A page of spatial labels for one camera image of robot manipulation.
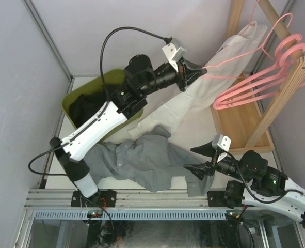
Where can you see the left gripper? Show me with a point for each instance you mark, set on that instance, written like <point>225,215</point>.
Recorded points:
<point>185,77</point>

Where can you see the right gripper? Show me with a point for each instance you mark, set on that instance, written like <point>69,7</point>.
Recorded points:
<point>199,169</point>

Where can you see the white shirt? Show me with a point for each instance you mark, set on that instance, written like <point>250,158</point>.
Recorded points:
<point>202,92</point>

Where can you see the grey shirt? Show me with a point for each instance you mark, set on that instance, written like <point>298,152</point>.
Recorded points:
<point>151,161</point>

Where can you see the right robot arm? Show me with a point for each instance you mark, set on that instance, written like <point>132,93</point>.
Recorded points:
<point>254,182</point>

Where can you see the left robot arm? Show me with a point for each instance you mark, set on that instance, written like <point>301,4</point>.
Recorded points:
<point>123,102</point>

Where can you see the wooden clothes rack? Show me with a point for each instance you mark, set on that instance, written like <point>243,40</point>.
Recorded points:
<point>280,81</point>

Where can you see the green plastic basket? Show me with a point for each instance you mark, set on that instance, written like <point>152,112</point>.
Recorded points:
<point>114,77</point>

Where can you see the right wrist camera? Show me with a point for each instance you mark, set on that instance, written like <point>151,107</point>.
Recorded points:
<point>221,144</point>

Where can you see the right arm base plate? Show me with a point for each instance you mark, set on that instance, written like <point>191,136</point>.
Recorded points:
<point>216,198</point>

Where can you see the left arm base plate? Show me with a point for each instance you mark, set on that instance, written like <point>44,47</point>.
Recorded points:
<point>103,198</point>

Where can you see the slotted cable duct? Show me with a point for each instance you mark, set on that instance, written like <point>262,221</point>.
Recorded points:
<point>131,215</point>

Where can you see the aluminium frame rail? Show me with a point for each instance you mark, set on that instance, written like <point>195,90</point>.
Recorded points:
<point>124,199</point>

